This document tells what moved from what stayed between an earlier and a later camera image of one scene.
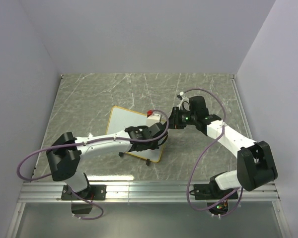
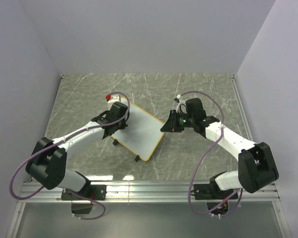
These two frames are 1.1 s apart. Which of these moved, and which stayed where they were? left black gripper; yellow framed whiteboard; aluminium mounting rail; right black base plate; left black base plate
Moved: yellow framed whiteboard; left black gripper
Stayed: right black base plate; aluminium mounting rail; left black base plate
